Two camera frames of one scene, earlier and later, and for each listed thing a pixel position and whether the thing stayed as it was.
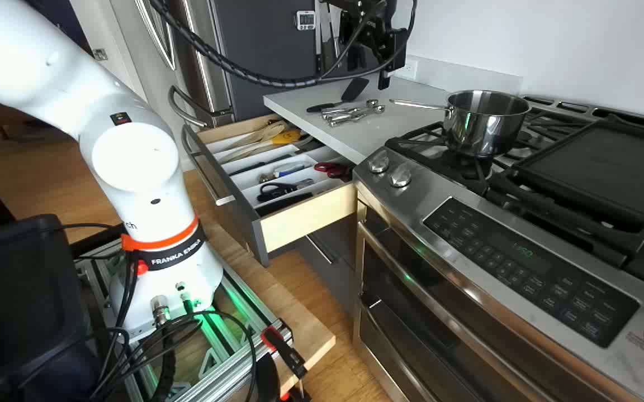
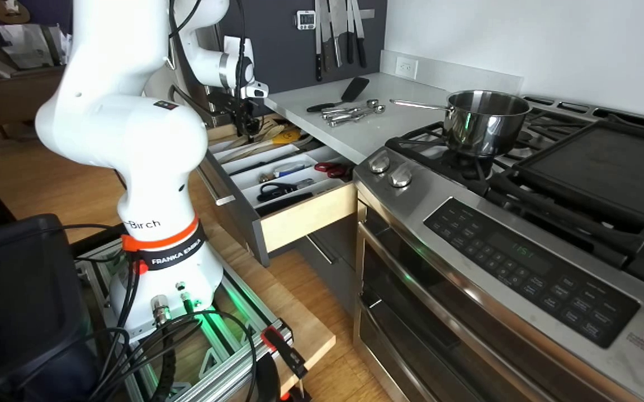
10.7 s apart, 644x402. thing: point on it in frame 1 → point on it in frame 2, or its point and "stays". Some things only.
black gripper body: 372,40 → 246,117
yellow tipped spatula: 288,138 stays
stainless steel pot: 482,121 stays
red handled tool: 336,171 stays
